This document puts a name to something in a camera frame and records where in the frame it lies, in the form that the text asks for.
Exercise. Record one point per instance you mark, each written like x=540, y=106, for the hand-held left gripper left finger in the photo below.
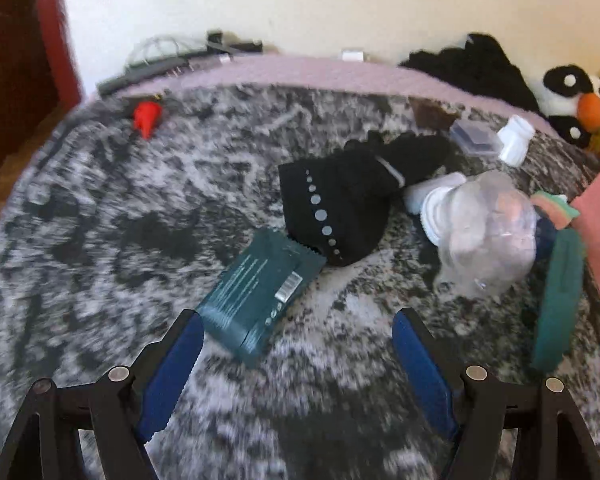
x=172, y=375

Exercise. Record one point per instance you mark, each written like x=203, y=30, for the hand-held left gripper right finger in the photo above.
x=420, y=370

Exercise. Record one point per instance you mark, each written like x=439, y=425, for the dark green snack packet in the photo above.
x=260, y=292

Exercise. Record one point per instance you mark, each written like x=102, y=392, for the green round pad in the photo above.
x=560, y=300

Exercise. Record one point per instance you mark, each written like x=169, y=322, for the green and pink sponge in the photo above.
x=555, y=205

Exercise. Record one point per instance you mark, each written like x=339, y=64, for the grey patterned blanket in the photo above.
x=230, y=240

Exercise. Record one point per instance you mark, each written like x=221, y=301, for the clear plastic bottle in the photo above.
x=480, y=232

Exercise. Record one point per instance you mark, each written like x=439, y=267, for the black dotted cloth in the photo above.
x=347, y=197

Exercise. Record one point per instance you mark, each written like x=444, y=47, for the white plastic jar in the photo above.
x=515, y=142

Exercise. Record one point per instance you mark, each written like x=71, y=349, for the panda plush toy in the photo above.
x=577, y=102

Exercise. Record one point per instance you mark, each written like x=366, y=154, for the small clear plastic box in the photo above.
x=472, y=139

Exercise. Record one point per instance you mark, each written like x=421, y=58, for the red plastic cone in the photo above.
x=146, y=116

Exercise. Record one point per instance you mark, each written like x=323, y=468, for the black garment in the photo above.
x=480, y=67

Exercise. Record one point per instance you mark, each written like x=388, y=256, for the black power strip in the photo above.
x=140, y=72

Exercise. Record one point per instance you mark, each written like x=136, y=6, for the white charger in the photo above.
x=352, y=55

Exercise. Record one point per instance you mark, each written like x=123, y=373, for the black adapter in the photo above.
x=230, y=44

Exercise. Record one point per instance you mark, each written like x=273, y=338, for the dark wooden door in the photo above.
x=20, y=55

